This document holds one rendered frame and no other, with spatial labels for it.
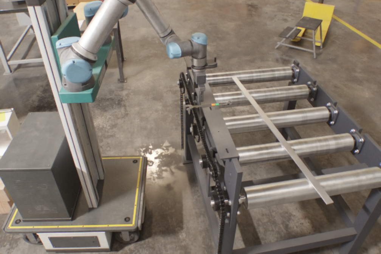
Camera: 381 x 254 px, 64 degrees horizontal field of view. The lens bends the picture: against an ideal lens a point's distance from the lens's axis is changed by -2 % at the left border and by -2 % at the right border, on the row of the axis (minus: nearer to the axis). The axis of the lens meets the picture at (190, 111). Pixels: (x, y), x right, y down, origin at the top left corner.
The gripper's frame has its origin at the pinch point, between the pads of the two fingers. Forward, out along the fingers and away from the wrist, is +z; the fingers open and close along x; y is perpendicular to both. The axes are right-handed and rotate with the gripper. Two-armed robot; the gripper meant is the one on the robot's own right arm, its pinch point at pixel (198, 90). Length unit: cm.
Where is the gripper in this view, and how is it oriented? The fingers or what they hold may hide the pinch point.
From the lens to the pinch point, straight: 165.3
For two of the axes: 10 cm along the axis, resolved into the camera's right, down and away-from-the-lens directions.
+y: -9.8, 1.0, -1.4
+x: 1.8, 5.8, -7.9
